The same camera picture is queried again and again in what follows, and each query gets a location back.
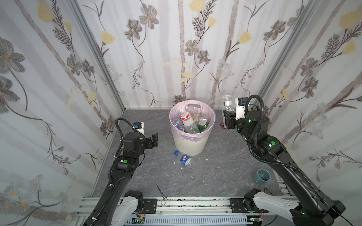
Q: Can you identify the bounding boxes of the clear bottle green cap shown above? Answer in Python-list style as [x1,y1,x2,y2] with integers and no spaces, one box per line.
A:
[222,94,236,127]

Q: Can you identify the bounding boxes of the green soda bottle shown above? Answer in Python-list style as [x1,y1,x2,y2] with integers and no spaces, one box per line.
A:
[197,123,209,133]

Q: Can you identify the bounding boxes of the Pepsi label bottle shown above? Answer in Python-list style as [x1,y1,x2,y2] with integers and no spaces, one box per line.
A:
[174,150,192,166]

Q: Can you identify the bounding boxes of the clear ribbed water bottle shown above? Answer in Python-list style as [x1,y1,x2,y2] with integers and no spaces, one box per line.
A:
[180,108,199,134]

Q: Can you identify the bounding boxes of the red white label bottle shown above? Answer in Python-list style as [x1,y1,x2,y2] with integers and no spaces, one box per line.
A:
[172,117,186,132]

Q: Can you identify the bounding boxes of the blue label bottle white cap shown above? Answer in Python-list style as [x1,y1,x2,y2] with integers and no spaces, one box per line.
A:
[187,104,202,117]

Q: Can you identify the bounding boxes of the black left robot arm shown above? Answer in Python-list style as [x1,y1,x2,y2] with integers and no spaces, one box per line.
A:
[83,117,158,226]

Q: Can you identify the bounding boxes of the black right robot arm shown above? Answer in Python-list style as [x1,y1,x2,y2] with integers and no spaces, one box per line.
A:
[223,95,346,226]

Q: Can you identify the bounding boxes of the pink bin liner bag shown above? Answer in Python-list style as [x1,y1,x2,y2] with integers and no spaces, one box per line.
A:
[169,100,216,142]

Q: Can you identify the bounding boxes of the cream plastic waste bin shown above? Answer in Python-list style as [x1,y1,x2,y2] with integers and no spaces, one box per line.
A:
[169,100,216,156]

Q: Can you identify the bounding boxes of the metal forceps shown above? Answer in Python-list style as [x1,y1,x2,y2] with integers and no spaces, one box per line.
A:
[156,184,172,206]

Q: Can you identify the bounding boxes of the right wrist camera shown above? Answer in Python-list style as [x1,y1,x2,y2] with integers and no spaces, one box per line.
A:
[235,98,248,120]

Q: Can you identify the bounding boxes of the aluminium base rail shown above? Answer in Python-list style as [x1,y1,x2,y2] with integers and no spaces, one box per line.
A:
[76,197,312,226]

